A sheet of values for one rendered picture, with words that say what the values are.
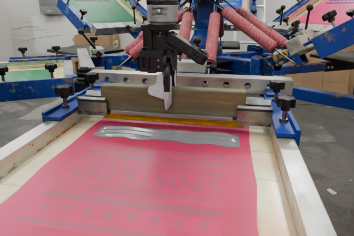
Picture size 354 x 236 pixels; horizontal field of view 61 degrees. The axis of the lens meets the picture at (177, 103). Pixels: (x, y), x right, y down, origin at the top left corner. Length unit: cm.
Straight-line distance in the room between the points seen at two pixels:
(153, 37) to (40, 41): 525
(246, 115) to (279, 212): 31
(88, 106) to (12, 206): 37
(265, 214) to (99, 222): 25
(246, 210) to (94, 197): 25
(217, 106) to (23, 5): 549
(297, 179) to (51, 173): 44
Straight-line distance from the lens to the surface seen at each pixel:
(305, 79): 497
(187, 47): 73
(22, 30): 613
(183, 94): 76
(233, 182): 57
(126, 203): 52
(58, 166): 65
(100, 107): 83
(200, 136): 73
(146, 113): 79
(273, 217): 50
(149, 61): 75
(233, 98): 75
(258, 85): 99
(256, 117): 76
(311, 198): 50
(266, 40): 134
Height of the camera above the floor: 126
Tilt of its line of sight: 18 degrees down
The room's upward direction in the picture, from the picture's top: straight up
